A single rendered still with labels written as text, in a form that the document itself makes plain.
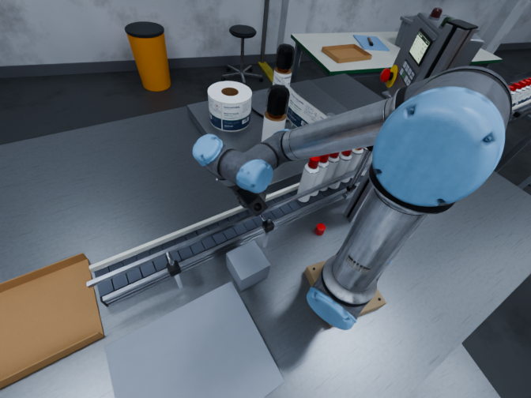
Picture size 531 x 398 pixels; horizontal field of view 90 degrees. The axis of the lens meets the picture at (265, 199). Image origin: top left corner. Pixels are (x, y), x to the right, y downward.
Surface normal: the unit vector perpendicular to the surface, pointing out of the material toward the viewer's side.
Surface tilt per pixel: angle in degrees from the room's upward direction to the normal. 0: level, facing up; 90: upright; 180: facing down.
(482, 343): 0
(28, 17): 90
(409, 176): 80
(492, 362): 0
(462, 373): 0
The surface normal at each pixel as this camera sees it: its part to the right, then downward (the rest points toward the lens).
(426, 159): -0.61, 0.43
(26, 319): 0.10, -0.64
